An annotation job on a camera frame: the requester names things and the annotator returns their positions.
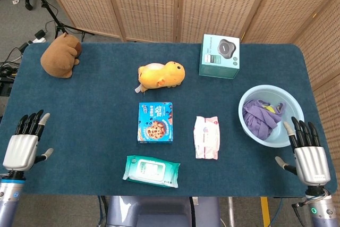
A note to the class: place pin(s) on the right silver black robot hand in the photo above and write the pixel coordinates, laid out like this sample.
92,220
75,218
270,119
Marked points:
312,163

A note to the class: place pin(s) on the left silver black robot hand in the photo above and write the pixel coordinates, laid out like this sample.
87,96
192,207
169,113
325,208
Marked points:
21,152

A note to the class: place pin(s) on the purple cloth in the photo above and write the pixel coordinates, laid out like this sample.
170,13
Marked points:
255,120

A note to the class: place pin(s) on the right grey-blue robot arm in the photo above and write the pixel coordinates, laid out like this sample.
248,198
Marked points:
321,211

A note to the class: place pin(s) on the light blue plastic basin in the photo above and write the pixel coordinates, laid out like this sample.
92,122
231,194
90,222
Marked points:
281,136

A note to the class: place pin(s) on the blue cookie box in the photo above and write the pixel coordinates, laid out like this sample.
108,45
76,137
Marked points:
155,123

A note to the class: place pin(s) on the teal product box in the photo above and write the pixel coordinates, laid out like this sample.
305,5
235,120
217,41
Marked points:
219,57

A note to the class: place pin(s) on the silver metal table leg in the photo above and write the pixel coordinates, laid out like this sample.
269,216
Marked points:
231,211

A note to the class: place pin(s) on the brown capybara plush toy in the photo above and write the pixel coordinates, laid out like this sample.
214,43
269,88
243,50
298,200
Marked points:
58,59

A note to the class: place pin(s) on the pink wet wipes pack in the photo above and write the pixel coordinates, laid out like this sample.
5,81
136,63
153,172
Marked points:
207,136

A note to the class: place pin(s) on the white power strip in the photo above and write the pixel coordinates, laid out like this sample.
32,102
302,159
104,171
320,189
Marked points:
38,40

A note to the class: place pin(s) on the black power adapter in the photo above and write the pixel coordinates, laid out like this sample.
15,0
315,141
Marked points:
40,34

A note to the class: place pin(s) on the green wet wipes pack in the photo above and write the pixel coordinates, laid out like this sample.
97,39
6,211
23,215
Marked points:
151,171

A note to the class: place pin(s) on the black tripod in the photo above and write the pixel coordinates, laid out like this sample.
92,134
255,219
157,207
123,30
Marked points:
44,5

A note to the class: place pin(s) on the grey-blue robot torso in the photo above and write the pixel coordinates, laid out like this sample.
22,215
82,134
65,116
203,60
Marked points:
159,211

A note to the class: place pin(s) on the yellow capybara plush toy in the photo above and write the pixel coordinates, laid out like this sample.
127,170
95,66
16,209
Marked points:
159,76

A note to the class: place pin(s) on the wicker folding screen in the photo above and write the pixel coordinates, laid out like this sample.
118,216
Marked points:
217,3

